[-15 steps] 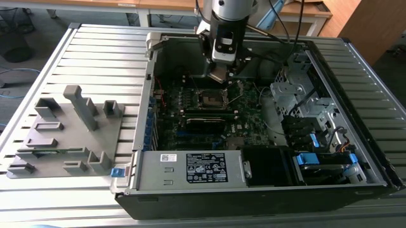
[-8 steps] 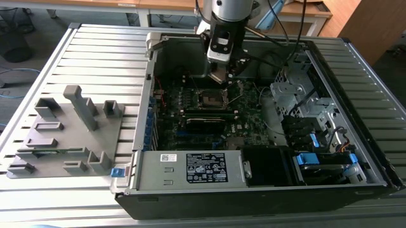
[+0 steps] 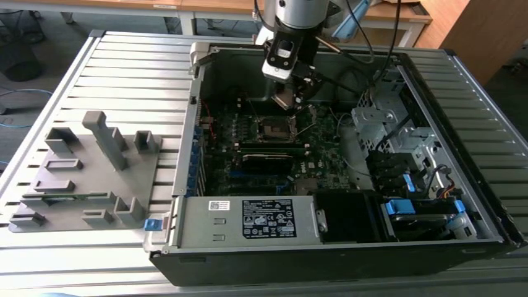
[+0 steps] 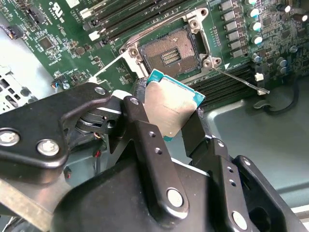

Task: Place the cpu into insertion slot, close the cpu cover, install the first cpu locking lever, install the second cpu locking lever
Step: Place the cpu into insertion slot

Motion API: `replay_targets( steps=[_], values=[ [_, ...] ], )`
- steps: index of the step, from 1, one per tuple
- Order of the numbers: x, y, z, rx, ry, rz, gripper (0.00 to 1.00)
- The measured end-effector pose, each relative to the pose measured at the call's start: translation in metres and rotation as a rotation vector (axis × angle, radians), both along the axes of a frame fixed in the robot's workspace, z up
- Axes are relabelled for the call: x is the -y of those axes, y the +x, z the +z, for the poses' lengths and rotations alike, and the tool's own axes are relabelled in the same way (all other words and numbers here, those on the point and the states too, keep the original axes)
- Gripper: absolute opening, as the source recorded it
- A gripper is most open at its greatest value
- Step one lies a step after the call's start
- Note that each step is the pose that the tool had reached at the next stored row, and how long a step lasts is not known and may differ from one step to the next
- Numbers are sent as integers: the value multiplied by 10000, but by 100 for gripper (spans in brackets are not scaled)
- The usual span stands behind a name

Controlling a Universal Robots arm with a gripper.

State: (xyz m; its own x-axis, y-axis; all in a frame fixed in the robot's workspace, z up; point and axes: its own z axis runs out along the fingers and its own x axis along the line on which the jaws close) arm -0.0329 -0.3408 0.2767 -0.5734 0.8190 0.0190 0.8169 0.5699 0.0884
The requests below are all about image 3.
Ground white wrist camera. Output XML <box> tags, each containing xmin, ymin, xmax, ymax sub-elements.
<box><xmin>261</xmin><ymin>38</ymin><xmax>301</xmax><ymax>83</ymax></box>

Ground grey sleeved wire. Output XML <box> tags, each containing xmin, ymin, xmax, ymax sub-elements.
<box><xmin>334</xmin><ymin>111</ymin><xmax>356</xmax><ymax>139</ymax></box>
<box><xmin>342</xmin><ymin>154</ymin><xmax>372</xmax><ymax>178</ymax></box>

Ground black expansion card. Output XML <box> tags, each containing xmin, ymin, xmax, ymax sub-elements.
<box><xmin>240</xmin><ymin>152</ymin><xmax>297</xmax><ymax>174</ymax></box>

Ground black disk cable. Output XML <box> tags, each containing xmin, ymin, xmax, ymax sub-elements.
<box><xmin>424</xmin><ymin>163</ymin><xmax>450</xmax><ymax>194</ymax></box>

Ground black power supply label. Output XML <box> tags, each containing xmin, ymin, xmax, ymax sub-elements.
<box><xmin>241</xmin><ymin>198</ymin><xmax>298</xmax><ymax>239</ymax></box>

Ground black wire basket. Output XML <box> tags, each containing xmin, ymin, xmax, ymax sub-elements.
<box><xmin>0</xmin><ymin>9</ymin><xmax>46</xmax><ymax>44</ymax></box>

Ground grey parts rack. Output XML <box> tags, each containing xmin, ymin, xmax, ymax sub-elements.
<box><xmin>6</xmin><ymin>110</ymin><xmax>165</xmax><ymax>233</ymax></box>

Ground metal locking lever wire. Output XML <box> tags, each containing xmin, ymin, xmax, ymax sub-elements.
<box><xmin>245</xmin><ymin>96</ymin><xmax>261</xmax><ymax>121</ymax></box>
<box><xmin>293</xmin><ymin>121</ymin><xmax>320</xmax><ymax>139</ymax></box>

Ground CPU socket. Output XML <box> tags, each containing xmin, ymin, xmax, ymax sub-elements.
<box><xmin>254</xmin><ymin>114</ymin><xmax>301</xmax><ymax>144</ymax></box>

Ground green RAM stick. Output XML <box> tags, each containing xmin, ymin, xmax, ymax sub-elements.
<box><xmin>40</xmin><ymin>192</ymin><xmax>112</xmax><ymax>207</ymax></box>

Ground black hard disk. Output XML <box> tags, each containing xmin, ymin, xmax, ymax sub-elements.
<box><xmin>390</xmin><ymin>213</ymin><xmax>450</xmax><ymax>241</ymax></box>

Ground black waste bin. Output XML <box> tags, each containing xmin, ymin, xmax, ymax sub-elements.
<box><xmin>0</xmin><ymin>40</ymin><xmax>45</xmax><ymax>83</ymax></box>

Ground CPU with silver top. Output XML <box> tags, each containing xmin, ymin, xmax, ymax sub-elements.
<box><xmin>272</xmin><ymin>92</ymin><xmax>296</xmax><ymax>111</ymax></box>

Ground wooden cabinet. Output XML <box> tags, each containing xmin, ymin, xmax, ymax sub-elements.
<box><xmin>414</xmin><ymin>0</ymin><xmax>528</xmax><ymax>86</ymax></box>

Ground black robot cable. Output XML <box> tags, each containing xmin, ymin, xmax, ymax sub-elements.
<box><xmin>369</xmin><ymin>0</ymin><xmax>404</xmax><ymax>87</ymax></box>

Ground copper cable connector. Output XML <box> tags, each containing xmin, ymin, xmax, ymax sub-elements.
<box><xmin>314</xmin><ymin>36</ymin><xmax>342</xmax><ymax>55</ymax></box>

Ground black drive bay bracket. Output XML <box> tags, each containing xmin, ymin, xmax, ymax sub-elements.
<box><xmin>364</xmin><ymin>150</ymin><xmax>425</xmax><ymax>199</ymax></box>

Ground black RAM slot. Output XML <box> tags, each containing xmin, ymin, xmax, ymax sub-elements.
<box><xmin>240</xmin><ymin>147</ymin><xmax>310</xmax><ymax>155</ymax></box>
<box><xmin>240</xmin><ymin>141</ymin><xmax>309</xmax><ymax>149</ymax></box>

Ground black open PC case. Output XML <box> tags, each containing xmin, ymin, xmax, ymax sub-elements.
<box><xmin>141</xmin><ymin>41</ymin><xmax>528</xmax><ymax>288</ymax></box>

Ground wooden top desk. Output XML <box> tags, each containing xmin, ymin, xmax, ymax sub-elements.
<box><xmin>0</xmin><ymin>0</ymin><xmax>185</xmax><ymax>25</ymax></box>
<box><xmin>178</xmin><ymin>0</ymin><xmax>433</xmax><ymax>48</ymax></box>

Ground chipset heat sink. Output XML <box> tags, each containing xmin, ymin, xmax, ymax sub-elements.
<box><xmin>294</xmin><ymin>176</ymin><xmax>318</xmax><ymax>192</ymax></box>

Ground grey power supply unit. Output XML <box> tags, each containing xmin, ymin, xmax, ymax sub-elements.
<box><xmin>164</xmin><ymin>195</ymin><xmax>324</xmax><ymax>249</ymax></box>

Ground coloured power wires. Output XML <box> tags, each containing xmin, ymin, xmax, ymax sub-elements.
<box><xmin>438</xmin><ymin>184</ymin><xmax>461</xmax><ymax>200</ymax></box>

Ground green motherboard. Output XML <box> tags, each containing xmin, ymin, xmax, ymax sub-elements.
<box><xmin>197</xmin><ymin>98</ymin><xmax>374</xmax><ymax>197</ymax></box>

